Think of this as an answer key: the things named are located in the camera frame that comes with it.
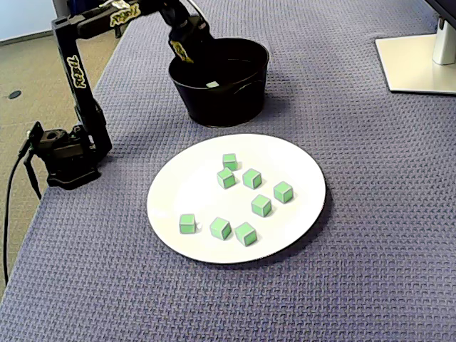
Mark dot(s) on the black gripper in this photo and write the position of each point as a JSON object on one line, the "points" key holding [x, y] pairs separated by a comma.
{"points": [[186, 47]]}

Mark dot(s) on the green cube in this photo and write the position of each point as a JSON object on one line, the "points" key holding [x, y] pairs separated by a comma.
{"points": [[212, 85], [283, 192], [229, 161], [252, 178], [187, 223], [261, 205], [226, 177], [220, 228], [246, 233]]}

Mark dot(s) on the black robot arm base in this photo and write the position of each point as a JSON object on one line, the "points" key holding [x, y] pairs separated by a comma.
{"points": [[67, 167]]}

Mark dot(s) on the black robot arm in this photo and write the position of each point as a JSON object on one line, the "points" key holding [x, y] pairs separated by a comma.
{"points": [[66, 42]]}

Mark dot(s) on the black round container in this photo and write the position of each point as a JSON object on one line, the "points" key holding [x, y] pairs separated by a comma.
{"points": [[228, 110]]}

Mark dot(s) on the white round plate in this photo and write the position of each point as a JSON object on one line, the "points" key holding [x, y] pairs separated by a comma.
{"points": [[185, 192]]}

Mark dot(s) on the black chair legs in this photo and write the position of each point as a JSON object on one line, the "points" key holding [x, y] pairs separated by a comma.
{"points": [[117, 32]]}

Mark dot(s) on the blue bin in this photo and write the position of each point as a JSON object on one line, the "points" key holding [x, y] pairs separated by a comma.
{"points": [[76, 5]]}

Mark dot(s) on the black floor outlet cover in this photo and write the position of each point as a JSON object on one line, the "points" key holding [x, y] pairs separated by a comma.
{"points": [[15, 94]]}

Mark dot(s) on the silver monitor stand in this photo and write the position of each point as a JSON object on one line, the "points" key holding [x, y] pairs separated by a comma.
{"points": [[409, 64]]}

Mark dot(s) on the black monitor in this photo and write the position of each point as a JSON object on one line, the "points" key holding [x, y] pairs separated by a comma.
{"points": [[449, 5]]}

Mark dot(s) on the blue woven table mat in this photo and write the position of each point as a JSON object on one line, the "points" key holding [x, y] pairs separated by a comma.
{"points": [[320, 303]]}

